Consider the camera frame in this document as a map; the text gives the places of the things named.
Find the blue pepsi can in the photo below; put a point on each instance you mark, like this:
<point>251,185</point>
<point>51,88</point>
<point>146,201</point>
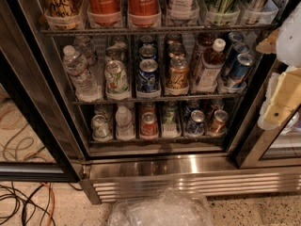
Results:
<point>148,52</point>
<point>148,76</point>
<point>147,40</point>

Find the stainless steel display fridge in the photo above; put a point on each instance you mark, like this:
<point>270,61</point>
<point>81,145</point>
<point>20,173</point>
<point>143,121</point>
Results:
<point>141,168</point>

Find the front white green can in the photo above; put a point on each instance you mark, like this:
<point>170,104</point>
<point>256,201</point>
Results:
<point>116,77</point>

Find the right coca cola bottle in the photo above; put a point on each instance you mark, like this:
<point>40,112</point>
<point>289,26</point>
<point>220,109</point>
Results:
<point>143,12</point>

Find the white label bottle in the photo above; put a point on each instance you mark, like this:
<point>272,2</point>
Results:
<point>180,9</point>

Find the brown tea bottle white cap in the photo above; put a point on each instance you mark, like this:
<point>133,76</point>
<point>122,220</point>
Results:
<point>211,63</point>

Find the open glass fridge door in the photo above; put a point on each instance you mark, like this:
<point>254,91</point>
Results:
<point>33,75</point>

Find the coca cola bottle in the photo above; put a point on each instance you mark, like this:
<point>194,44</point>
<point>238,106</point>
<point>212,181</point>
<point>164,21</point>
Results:
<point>143,12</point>
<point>104,12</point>

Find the bottom white green can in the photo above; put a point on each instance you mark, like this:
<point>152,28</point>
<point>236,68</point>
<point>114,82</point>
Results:
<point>100,127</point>

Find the bottom red soda can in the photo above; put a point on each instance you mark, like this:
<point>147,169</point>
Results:
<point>148,125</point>

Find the clear water bottle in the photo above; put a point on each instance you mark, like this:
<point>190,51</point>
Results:
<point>85,46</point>
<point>84,82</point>

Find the green striped tall can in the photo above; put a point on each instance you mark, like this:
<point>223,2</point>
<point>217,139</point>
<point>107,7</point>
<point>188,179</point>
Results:
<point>222,12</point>

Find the blue redbull can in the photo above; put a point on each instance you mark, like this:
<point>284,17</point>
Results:
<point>230,38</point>
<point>236,49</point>
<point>239,70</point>

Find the right glass fridge door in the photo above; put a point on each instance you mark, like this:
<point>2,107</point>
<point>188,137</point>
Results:
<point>258,148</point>

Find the rear brown tea bottle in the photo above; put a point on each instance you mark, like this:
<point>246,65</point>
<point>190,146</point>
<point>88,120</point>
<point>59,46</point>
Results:
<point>203,41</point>

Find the white green can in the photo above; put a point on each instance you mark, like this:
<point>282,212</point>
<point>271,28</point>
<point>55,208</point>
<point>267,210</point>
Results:
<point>121,42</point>
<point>100,127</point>
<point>116,77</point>
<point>113,53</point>

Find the bottom small water bottle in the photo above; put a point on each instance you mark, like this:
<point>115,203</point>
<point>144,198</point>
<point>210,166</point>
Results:
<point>125,126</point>

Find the bottom blue soda can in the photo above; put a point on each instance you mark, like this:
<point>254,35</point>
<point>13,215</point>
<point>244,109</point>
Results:
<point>195,124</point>

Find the clear plastic bag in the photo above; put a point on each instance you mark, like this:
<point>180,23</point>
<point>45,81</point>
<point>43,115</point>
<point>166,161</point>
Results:
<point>170,208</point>

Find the front blue pepsi can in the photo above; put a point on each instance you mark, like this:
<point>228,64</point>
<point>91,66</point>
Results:
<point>148,76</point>

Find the front clear water bottle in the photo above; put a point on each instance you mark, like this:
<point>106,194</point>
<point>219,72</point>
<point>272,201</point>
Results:
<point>84,82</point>

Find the bottom green label bottle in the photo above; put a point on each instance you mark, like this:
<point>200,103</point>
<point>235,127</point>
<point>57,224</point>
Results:
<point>170,116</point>

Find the gold soda can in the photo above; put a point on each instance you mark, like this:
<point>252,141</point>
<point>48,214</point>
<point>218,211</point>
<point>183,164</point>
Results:
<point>175,50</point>
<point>177,73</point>
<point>173,38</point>

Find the front gold soda can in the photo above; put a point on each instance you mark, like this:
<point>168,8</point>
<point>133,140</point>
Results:
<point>177,73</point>

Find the rear clear water bottle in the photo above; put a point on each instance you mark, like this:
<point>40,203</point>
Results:
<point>85,46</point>

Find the bottom orange soda can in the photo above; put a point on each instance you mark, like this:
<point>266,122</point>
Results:
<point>218,122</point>

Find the left coca cola bottle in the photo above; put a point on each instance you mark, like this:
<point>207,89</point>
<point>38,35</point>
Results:
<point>104,12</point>

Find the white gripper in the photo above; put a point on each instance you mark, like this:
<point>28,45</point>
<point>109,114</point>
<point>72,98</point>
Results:
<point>291,38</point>

